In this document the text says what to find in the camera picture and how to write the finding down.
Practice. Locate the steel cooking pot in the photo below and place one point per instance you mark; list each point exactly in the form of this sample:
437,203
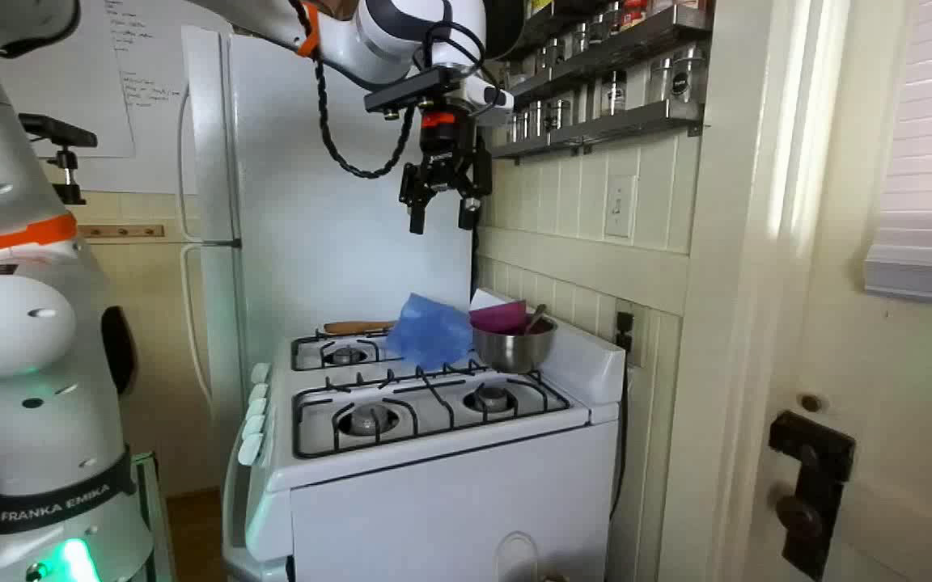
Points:
514,350

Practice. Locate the blue plastic cloth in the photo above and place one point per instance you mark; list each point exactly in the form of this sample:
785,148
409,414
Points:
428,329

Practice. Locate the black wall plug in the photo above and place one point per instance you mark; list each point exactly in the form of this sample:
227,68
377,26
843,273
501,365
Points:
625,329

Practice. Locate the black camera clamp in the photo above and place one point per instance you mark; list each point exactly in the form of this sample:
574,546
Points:
63,150

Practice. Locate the white gas stove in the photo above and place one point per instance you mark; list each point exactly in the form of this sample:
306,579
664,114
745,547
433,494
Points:
453,507

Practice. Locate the white refrigerator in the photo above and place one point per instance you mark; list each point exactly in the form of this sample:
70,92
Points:
291,216

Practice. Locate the white stove knob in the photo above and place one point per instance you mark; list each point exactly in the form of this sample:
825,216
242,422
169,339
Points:
253,424
260,373
255,400
250,451

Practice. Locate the metal wall spice rack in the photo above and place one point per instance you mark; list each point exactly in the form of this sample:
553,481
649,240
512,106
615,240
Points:
607,124

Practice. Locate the black door lock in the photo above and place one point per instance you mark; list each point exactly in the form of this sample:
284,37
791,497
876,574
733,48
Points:
811,486

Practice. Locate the black round object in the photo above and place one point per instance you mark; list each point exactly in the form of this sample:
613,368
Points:
117,350

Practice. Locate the silver spoon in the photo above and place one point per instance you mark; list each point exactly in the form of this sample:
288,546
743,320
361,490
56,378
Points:
536,320

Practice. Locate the long black burner grate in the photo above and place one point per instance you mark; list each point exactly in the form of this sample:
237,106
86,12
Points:
421,410

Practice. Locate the white wall switch plate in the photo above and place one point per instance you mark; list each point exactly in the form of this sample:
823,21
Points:
619,206

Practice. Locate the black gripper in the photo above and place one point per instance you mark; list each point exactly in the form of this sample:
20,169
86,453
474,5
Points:
451,148

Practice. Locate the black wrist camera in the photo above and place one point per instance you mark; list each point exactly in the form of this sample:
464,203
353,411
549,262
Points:
433,88

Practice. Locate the short black burner grate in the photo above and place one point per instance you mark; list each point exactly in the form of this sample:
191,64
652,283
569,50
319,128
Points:
342,353

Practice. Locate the white window blind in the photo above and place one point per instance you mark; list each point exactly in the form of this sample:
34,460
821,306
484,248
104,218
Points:
928,163

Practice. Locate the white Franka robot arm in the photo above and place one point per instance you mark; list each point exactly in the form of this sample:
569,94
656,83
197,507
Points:
23,324

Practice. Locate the cream panel door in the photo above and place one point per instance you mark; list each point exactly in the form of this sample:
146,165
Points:
897,433

